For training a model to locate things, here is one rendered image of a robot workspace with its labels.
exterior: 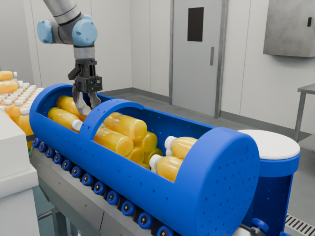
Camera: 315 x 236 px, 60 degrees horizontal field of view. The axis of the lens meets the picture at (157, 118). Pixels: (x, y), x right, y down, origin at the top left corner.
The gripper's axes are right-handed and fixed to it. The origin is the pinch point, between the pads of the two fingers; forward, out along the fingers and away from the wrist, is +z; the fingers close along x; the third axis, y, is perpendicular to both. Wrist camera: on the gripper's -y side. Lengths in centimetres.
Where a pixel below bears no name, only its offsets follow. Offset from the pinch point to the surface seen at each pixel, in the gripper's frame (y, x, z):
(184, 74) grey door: -238, 341, 47
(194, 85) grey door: -213, 340, 64
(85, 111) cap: 0.4, -0.6, 0.2
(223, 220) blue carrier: 66, -4, 12
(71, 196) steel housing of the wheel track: 9.3, -14.2, 28.6
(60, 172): -1.3, -12.7, 23.0
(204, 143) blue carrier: 62, -7, -7
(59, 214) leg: -18, -9, 54
